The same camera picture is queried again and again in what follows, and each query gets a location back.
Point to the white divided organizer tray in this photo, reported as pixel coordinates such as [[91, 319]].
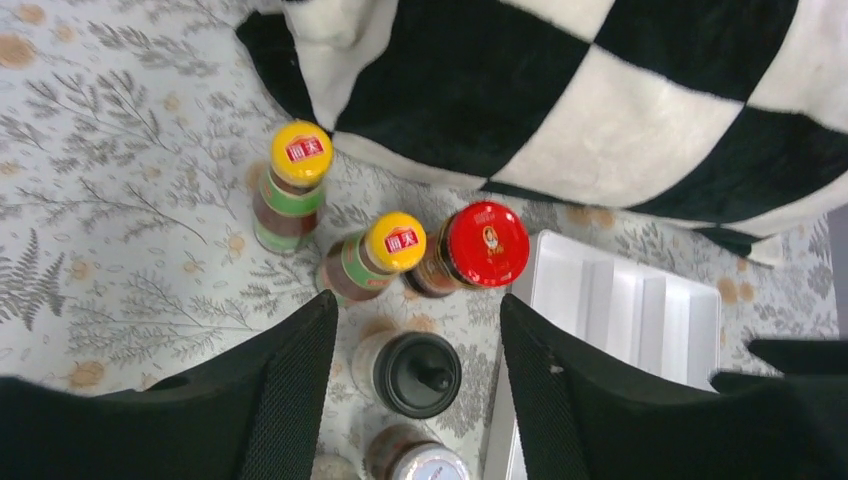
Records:
[[651, 319]]

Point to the red lid chili sauce jar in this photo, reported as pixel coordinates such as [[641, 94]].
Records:
[[483, 246]]

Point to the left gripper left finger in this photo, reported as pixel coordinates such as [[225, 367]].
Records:
[[252, 412]]

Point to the black spout lid shaker jar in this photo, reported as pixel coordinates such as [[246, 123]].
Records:
[[412, 373]]

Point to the yellow cap sauce bottle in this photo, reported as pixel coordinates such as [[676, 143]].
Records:
[[363, 264], [290, 194]]

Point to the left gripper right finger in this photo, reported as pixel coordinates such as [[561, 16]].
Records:
[[583, 414]]

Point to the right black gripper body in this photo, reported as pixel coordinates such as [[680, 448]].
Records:
[[815, 367]]

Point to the black and white checkered pillow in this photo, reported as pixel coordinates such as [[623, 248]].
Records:
[[728, 118]]

